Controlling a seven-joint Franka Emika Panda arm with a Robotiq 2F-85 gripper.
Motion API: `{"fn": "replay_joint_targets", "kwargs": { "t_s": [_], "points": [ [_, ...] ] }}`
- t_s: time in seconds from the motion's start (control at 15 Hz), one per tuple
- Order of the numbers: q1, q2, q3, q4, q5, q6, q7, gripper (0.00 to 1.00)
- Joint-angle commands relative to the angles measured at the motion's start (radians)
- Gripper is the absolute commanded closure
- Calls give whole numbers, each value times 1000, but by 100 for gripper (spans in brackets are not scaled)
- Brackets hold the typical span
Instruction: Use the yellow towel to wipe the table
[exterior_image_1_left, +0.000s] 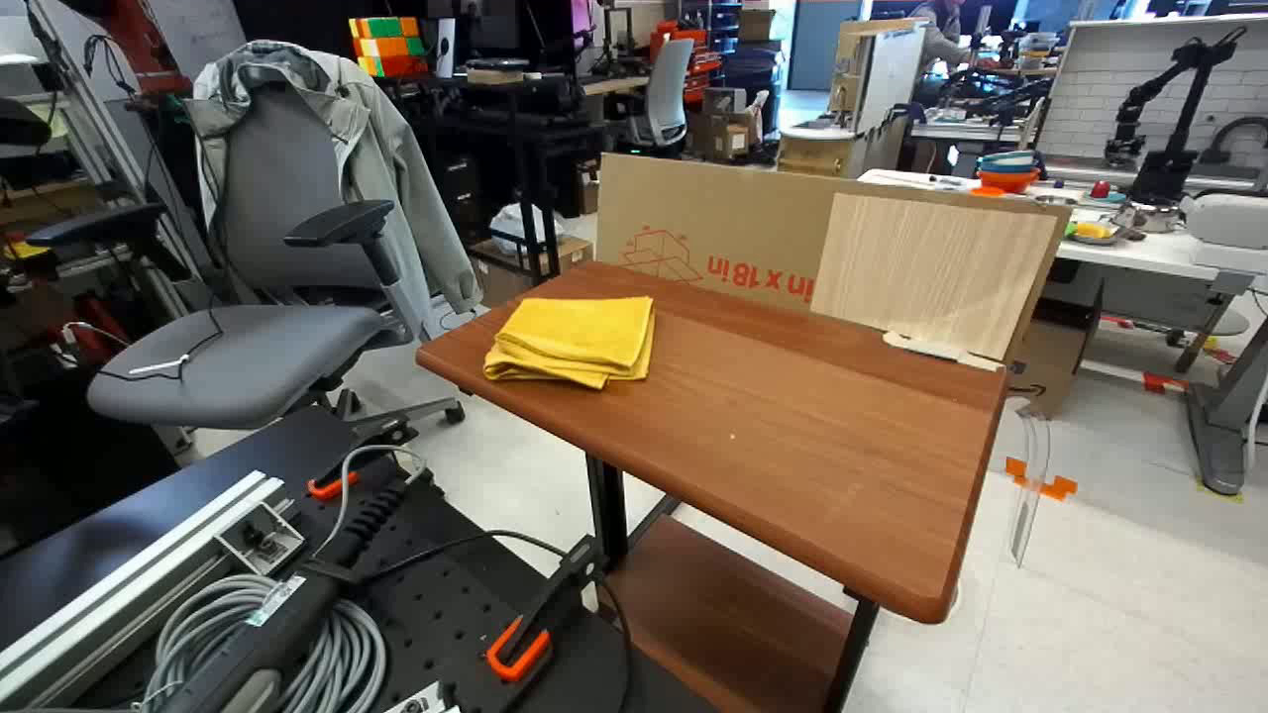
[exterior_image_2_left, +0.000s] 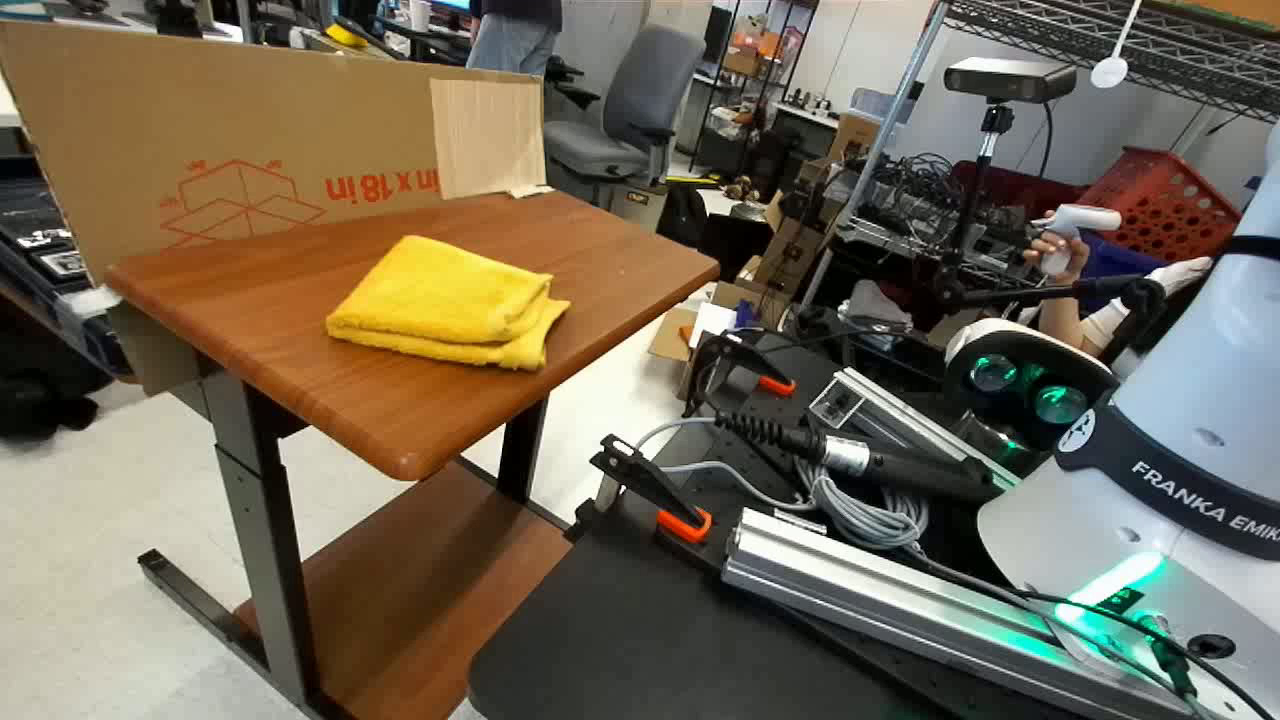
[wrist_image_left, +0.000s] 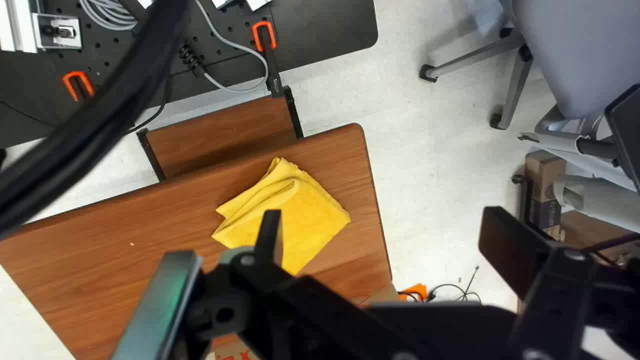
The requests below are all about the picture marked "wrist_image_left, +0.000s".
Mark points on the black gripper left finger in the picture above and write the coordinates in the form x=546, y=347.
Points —
x=269, y=243

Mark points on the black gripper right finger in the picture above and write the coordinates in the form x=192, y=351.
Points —
x=516, y=250

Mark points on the yellow towel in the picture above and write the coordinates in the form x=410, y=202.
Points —
x=310, y=215

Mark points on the wooden table with black legs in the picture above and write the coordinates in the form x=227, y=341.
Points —
x=86, y=271

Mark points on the grey office chair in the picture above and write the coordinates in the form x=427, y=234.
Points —
x=588, y=53

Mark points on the orange handled clamp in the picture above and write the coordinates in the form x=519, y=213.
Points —
x=265, y=37
x=79, y=85

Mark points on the silver aluminium extrusion rail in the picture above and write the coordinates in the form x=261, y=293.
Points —
x=29, y=29

